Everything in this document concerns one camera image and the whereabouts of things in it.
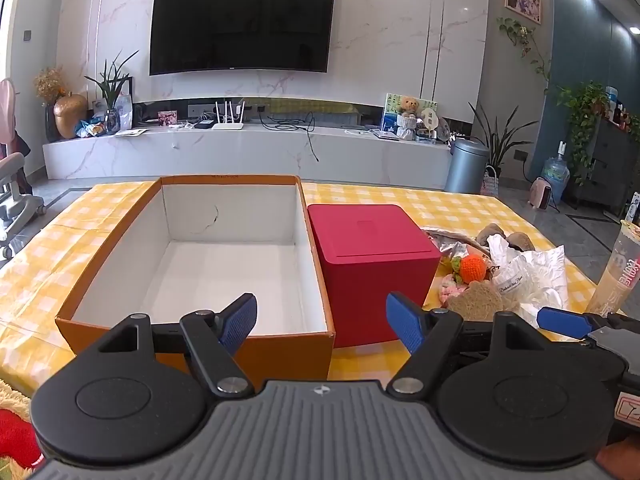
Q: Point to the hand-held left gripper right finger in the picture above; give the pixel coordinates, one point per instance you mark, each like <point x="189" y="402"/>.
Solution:
<point x="405" y="322"/>

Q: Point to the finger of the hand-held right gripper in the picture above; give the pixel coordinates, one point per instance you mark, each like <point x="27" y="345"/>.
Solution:
<point x="565" y="322"/>

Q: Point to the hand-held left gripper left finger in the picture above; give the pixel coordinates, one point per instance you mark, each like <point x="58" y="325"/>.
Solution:
<point x="237" y="322"/>

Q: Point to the orange cardboard box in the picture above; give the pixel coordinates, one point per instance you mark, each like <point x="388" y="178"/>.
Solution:
<point x="225" y="270"/>

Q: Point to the pink white knitted toy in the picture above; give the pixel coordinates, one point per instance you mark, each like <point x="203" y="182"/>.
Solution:
<point x="451" y="292"/>

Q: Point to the silver snack bag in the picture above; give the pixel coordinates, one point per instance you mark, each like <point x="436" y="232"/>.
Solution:
<point x="450" y="245"/>

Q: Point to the brown plush toy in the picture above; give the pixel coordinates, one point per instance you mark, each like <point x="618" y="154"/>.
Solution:
<point x="505" y="237"/>

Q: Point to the white plastic bag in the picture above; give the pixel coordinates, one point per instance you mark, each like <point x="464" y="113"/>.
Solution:
<point x="535" y="275"/>

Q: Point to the milk tea cup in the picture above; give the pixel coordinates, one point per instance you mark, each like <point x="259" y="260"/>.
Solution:
<point x="617" y="275"/>

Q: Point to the red lidded box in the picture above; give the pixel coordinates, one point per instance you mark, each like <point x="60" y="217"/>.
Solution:
<point x="370" y="260"/>

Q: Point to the beige heart-shaped pad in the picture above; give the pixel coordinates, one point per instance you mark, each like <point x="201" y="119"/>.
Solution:
<point x="475" y="300"/>

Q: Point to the orange knitted fruit toy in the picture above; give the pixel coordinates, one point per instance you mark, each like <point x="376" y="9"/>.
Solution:
<point x="472" y="269"/>

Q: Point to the yellow checked tablecloth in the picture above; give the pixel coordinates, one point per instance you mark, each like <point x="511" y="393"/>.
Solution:
<point x="440" y="210"/>

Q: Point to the pink space heater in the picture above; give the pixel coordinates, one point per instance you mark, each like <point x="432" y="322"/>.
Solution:
<point x="540" y="194"/>

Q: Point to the blue water jug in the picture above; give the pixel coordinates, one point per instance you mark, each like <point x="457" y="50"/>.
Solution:
<point x="555" y="175"/>

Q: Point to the woven basket bag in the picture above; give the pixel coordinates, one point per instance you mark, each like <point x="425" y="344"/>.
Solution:
<point x="490" y="184"/>

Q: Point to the grey metal trash can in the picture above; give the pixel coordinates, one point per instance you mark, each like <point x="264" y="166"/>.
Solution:
<point x="465" y="167"/>

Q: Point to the white marble television console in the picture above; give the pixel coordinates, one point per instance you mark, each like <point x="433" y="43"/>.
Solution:
<point x="250" y="155"/>

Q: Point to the dark grey cabinet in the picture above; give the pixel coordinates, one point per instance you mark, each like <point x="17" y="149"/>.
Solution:
<point x="612" y="160"/>

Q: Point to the tall leafy floor plant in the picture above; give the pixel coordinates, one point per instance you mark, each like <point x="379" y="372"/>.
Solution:
<point x="500" y="145"/>

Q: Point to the white router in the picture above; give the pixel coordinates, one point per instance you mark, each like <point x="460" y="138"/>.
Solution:
<point x="228" y="124"/>

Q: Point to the round paper fan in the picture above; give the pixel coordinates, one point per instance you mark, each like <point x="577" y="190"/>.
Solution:
<point x="430" y="122"/>

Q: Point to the bushy green pothos plant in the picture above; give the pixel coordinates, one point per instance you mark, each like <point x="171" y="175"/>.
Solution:
<point x="582" y="115"/>

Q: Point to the brown teddy bear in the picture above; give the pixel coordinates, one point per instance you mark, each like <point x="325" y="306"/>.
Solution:
<point x="409" y="107"/>

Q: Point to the small photo card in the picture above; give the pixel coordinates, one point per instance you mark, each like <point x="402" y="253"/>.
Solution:
<point x="168" y="118"/>

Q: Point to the blue snack packet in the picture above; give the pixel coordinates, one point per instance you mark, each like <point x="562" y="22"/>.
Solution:
<point x="90" y="127"/>

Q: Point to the red plush item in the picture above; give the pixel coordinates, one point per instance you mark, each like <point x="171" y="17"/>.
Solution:
<point x="17" y="435"/>

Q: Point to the grey desk chair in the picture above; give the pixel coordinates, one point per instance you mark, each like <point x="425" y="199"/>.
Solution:
<point x="17" y="205"/>

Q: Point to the green plant in glass vase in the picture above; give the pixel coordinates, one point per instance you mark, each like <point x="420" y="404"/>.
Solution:
<point x="112" y="90"/>

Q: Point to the golden round vase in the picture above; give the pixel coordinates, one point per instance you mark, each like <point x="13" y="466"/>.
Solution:
<point x="70" y="115"/>

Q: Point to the trailing vine plant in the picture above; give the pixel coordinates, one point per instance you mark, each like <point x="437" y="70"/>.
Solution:
<point x="522" y="35"/>

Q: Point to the dried flower bunch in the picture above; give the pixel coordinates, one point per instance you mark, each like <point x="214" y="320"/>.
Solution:
<point x="49" y="82"/>

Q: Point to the black wall television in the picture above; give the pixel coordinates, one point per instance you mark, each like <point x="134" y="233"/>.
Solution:
<point x="240" y="20"/>

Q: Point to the framed wall picture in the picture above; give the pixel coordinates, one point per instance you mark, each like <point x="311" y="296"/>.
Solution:
<point x="522" y="0"/>

